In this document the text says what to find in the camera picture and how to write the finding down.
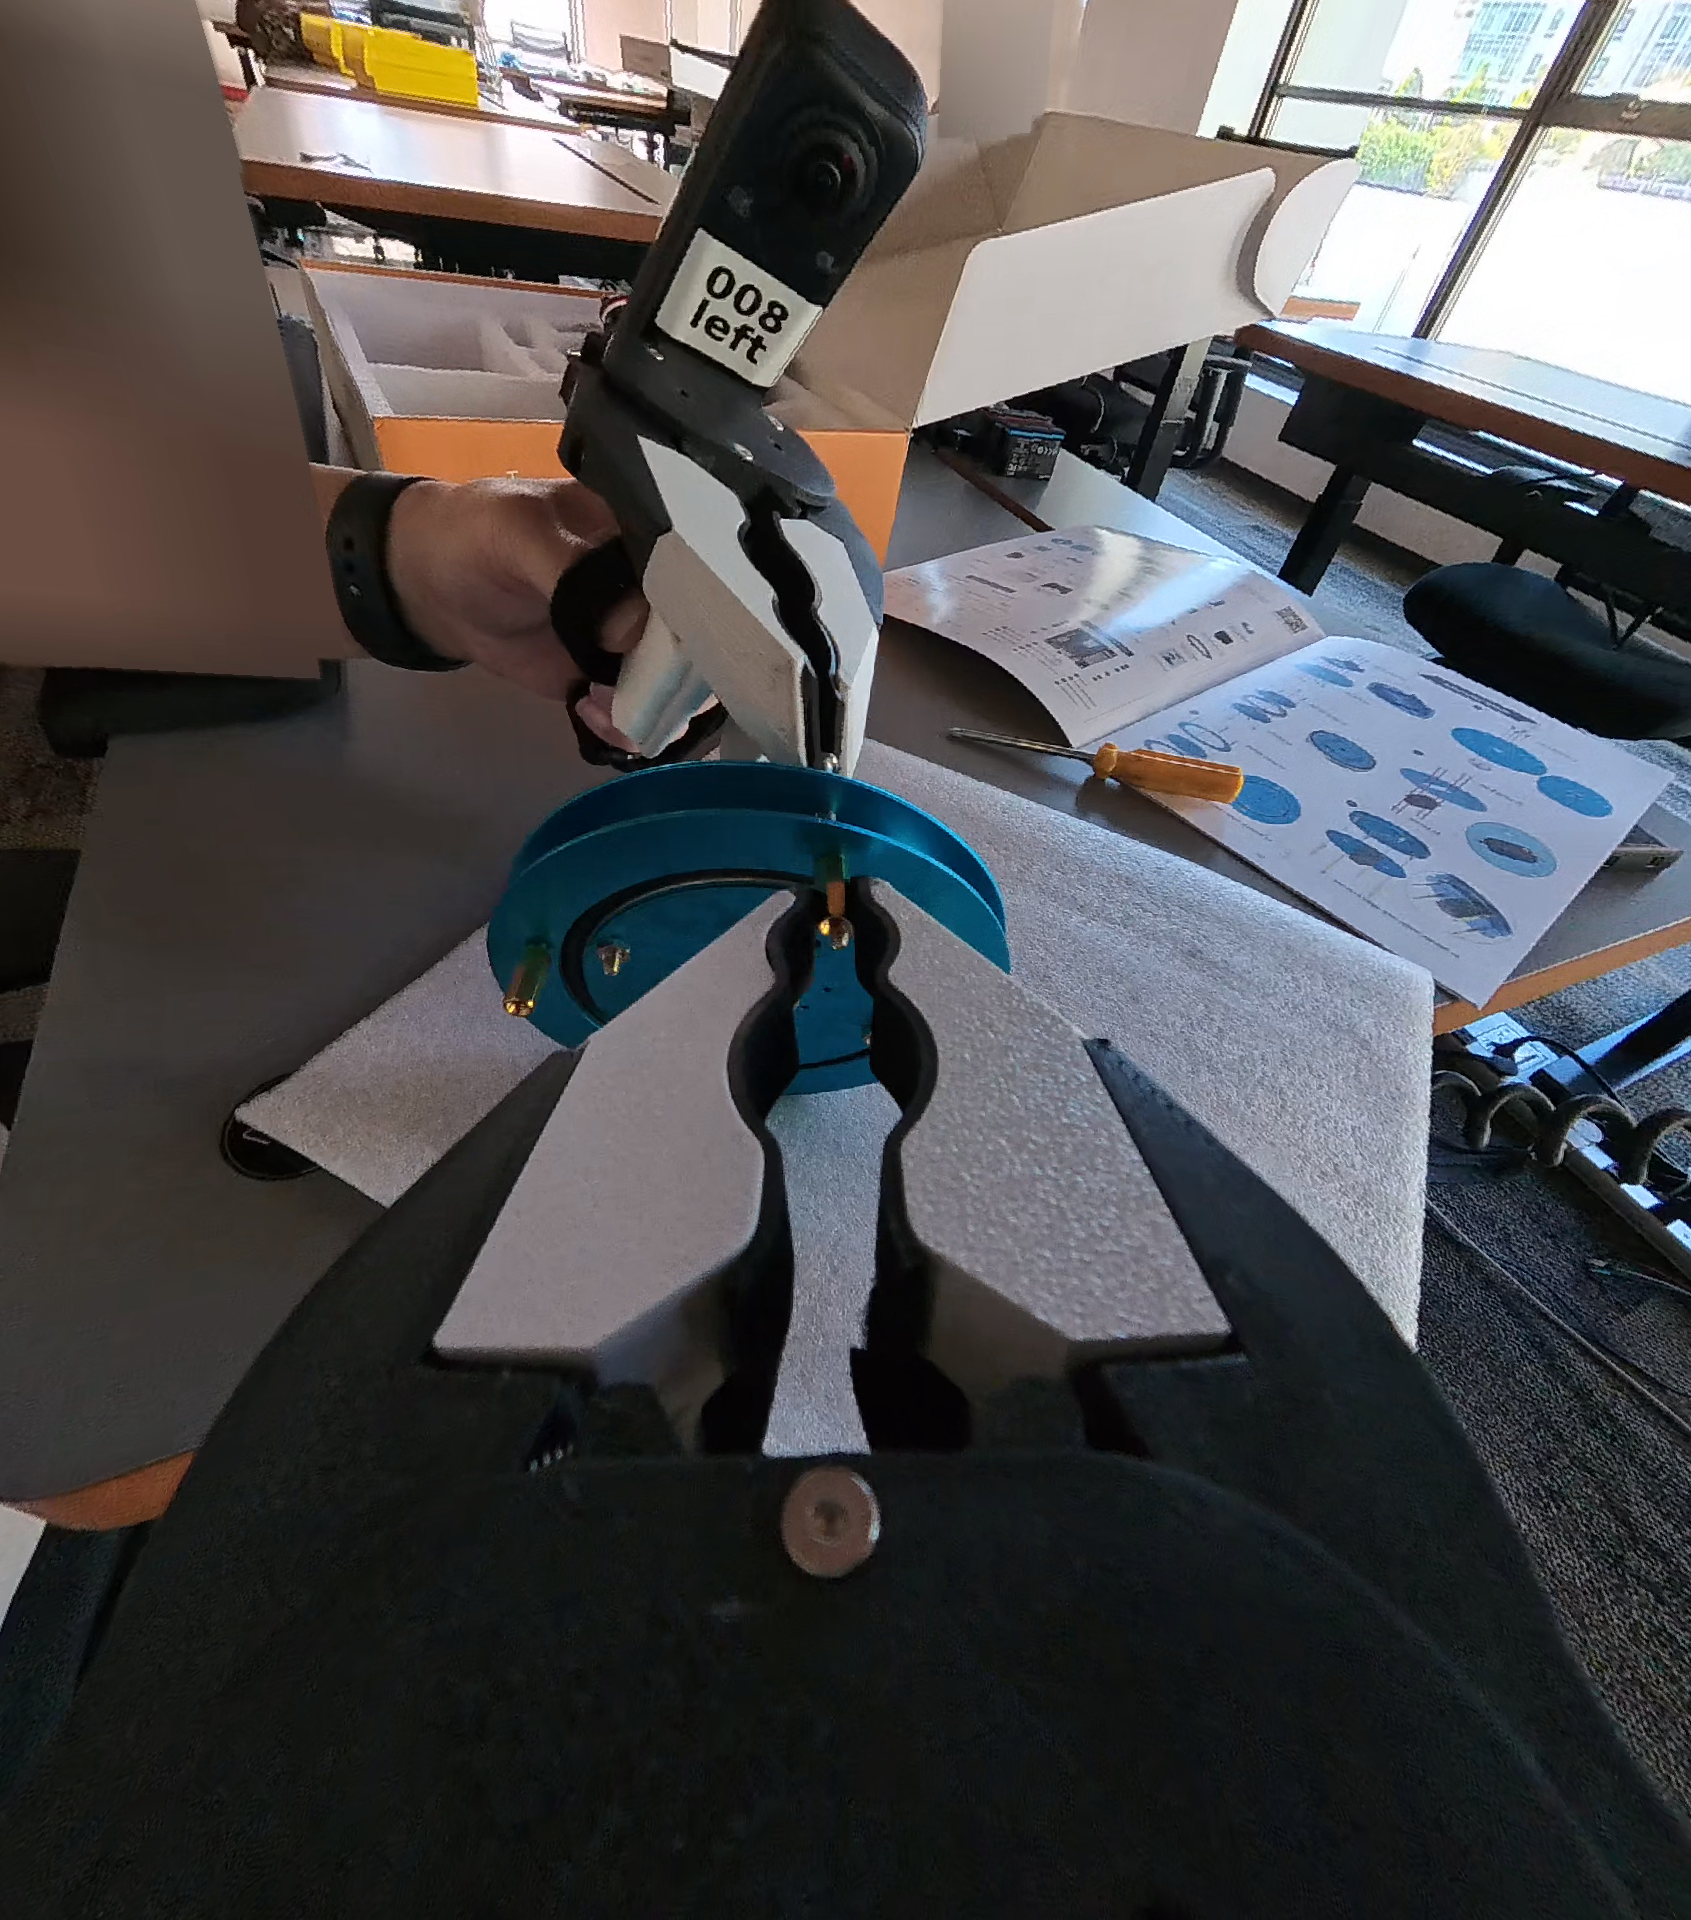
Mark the black round desk badge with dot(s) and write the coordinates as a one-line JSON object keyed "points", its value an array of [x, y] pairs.
{"points": [[269, 1147]]}

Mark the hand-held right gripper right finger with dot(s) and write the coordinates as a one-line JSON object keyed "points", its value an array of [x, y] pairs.
{"points": [[1054, 1198]]}

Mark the black electronics box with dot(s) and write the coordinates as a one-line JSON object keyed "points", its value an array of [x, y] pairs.
{"points": [[1028, 445]]}

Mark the dark blue stool chair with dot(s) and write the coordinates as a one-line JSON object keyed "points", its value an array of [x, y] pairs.
{"points": [[1566, 644]]}

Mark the blue round metal turntable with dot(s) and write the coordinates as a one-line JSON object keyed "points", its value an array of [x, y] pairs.
{"points": [[730, 818]]}

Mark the dark grey desk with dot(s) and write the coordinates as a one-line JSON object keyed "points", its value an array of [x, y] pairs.
{"points": [[188, 902]]}

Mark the orange cardboard box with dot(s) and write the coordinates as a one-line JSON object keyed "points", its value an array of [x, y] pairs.
{"points": [[1054, 250]]}

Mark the person's left hand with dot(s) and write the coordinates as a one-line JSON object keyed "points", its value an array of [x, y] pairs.
{"points": [[489, 573]]}

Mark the printed instruction manual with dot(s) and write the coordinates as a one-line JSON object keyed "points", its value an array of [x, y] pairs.
{"points": [[1391, 777]]}

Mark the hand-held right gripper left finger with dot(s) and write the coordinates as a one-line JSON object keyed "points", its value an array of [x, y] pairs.
{"points": [[605, 1198]]}

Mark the white power strip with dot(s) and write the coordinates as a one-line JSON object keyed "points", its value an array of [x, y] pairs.
{"points": [[1684, 1235]]}

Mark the wooden office table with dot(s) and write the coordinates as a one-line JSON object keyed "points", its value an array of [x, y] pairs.
{"points": [[459, 168], [1540, 406]]}

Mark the grey foam box insert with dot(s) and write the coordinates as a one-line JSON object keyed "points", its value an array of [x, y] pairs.
{"points": [[423, 343]]}

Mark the white foam sheet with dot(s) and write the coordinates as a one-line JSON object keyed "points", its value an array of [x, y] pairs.
{"points": [[1164, 978]]}

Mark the yellow storage bins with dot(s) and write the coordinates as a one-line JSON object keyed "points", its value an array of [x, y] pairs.
{"points": [[391, 62]]}

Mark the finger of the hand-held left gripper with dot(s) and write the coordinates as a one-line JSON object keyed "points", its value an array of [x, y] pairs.
{"points": [[848, 598], [730, 598]]}

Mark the large glass window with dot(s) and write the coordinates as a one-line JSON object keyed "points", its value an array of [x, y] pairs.
{"points": [[1609, 226]]}

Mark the black wristband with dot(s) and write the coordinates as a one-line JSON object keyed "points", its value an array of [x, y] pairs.
{"points": [[376, 573]]}

